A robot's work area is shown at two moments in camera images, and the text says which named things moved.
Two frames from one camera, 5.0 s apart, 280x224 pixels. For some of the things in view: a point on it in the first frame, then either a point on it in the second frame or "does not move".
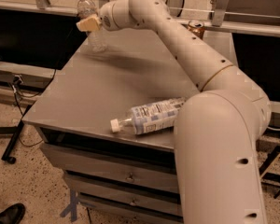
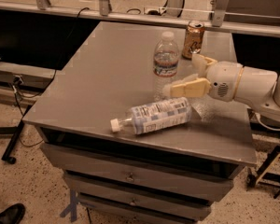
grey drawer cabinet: x=116 y=177 does not move
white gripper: x=105 y=17 to x=223 y=79
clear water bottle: x=87 y=8 to x=165 y=63
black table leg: x=7 y=153 does not move
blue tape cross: x=72 y=207 does not move
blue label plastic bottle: x=150 y=118 does not move
